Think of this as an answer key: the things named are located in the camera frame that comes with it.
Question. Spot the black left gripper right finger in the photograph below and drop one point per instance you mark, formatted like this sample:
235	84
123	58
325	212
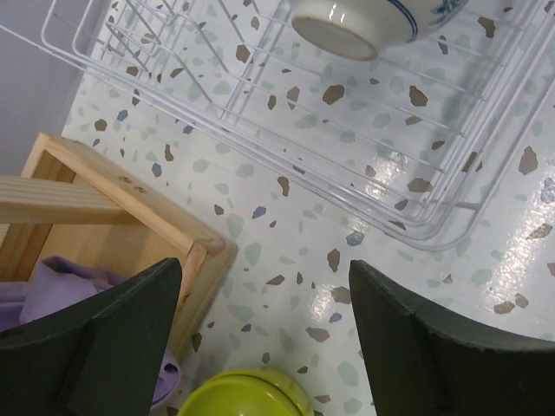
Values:
424	359

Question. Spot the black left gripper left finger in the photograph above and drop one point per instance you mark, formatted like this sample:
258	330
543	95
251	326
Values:
99	338

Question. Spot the pink white ceramic bowl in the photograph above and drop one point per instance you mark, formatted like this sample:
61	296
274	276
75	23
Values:
359	29

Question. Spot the wooden clothes rack stand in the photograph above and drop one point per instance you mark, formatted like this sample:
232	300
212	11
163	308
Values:
70	201

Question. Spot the lilac purple shirt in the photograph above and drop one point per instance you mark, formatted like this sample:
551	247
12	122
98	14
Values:
65	286

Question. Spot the upper lime green bowl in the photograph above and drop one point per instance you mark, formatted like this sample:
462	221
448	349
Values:
236	393

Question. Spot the lime green bowl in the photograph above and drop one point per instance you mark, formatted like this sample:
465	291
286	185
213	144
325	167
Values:
286	385
236	393

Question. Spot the lower lime green bowl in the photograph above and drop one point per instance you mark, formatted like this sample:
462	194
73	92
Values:
286	385

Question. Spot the white wire dish rack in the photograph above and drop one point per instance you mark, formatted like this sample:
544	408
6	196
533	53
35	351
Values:
414	143

